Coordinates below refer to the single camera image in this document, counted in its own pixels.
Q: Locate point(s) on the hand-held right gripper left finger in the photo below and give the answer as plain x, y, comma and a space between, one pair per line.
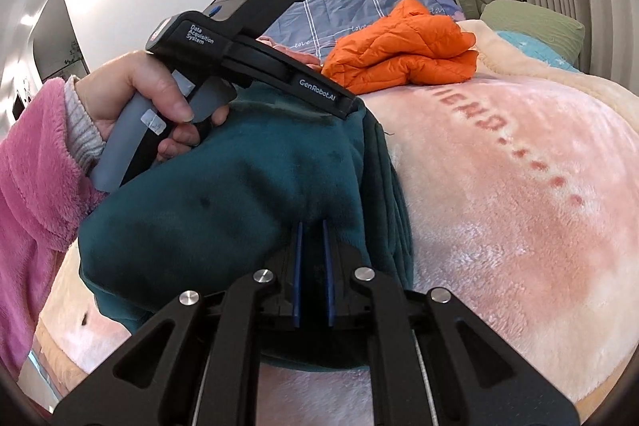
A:
298, 279

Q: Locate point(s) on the dark green sweatshirt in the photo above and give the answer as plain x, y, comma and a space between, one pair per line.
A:
234, 196

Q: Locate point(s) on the light blue pillow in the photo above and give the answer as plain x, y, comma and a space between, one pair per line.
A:
539, 51

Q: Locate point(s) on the pink printed blanket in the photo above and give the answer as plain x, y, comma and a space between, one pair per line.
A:
499, 206

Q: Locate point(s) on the person's left hand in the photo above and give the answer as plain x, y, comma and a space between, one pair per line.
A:
145, 81

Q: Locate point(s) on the pink garment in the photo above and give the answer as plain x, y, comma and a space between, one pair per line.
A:
294, 51

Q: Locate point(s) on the dark wall mirror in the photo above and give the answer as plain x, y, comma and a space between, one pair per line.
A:
57, 41

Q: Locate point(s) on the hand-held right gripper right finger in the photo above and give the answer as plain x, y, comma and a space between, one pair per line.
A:
328, 279

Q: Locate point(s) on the person's left forearm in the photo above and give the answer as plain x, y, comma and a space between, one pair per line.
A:
35, 186

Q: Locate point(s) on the orange puffer jacket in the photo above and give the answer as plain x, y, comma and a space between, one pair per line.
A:
399, 44

